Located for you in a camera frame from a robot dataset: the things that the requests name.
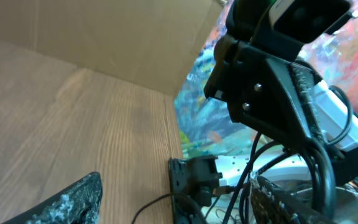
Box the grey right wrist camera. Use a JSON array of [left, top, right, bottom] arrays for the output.
[[268, 0, 352, 44]]

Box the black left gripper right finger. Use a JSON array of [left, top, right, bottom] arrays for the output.
[[249, 174, 335, 224]]

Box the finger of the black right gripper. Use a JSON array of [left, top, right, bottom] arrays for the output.
[[228, 57, 325, 149]]

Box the colourful painted cloth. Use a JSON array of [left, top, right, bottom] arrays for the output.
[[175, 1, 358, 158]]

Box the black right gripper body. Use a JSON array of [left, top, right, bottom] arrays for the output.
[[204, 1, 304, 108]]

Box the thin black cable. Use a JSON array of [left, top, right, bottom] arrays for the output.
[[131, 85, 354, 224]]

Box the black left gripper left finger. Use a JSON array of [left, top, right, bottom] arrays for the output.
[[4, 172, 103, 224]]

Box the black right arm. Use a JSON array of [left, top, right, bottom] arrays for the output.
[[204, 1, 358, 185]]

